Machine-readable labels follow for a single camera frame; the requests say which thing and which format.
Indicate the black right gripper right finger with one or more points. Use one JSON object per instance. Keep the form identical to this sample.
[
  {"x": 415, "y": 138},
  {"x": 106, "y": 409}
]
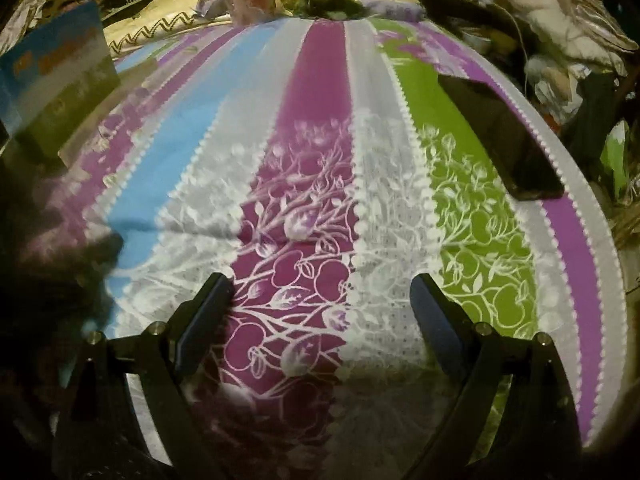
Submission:
[{"x": 514, "y": 416}]

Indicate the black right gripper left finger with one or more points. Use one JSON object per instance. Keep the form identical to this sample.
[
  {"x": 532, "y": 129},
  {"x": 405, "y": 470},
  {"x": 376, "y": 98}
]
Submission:
[{"x": 98, "y": 434}]

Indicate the black smartphone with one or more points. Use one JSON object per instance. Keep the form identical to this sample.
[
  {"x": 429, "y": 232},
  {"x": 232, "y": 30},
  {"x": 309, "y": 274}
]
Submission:
[{"x": 519, "y": 160}]

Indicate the striped floral bed sheet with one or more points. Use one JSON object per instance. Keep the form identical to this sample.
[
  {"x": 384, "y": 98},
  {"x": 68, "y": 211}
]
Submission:
[{"x": 320, "y": 166}]

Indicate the blue cardboard box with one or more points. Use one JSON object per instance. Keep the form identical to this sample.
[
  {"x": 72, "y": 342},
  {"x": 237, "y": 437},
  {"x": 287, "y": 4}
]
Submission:
[{"x": 54, "y": 78}]

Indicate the pile of clothes right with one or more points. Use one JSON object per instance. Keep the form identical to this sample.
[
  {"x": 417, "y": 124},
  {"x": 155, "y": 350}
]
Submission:
[{"x": 573, "y": 39}]

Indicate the purple cloth bundle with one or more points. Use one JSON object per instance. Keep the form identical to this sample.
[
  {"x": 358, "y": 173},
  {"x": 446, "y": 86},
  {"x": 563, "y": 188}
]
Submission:
[{"x": 394, "y": 10}]

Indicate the pink gift box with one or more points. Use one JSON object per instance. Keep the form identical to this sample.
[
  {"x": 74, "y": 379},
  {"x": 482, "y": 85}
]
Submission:
[{"x": 251, "y": 12}]

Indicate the green leafy plant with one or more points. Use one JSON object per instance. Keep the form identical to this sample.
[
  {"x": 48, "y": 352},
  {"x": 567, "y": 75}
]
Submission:
[{"x": 334, "y": 10}]

